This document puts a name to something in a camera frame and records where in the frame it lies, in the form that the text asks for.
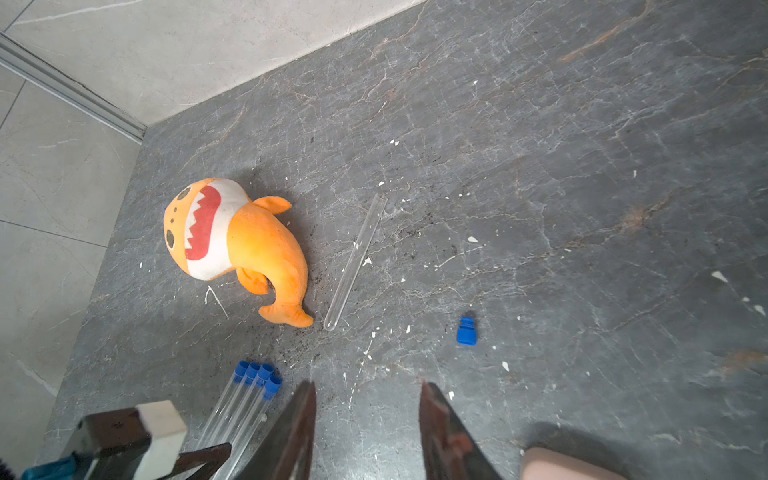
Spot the orange shark plush toy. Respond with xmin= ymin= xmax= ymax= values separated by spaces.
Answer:
xmin=163 ymin=178 xmax=314 ymax=328

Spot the blue stopper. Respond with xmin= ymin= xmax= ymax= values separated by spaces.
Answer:
xmin=232 ymin=360 xmax=250 ymax=384
xmin=243 ymin=362 xmax=261 ymax=386
xmin=256 ymin=364 xmax=274 ymax=388
xmin=263 ymin=375 xmax=282 ymax=402
xmin=456 ymin=316 xmax=478 ymax=346

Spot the pink rectangular case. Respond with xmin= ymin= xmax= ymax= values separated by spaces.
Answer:
xmin=520 ymin=447 xmax=625 ymax=480

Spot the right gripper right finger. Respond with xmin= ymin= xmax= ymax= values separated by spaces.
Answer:
xmin=419 ymin=382 xmax=501 ymax=480

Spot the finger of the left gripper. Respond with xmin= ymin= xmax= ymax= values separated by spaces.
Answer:
xmin=161 ymin=442 xmax=232 ymax=480

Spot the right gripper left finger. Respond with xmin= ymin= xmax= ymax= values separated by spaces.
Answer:
xmin=235 ymin=380 xmax=318 ymax=480

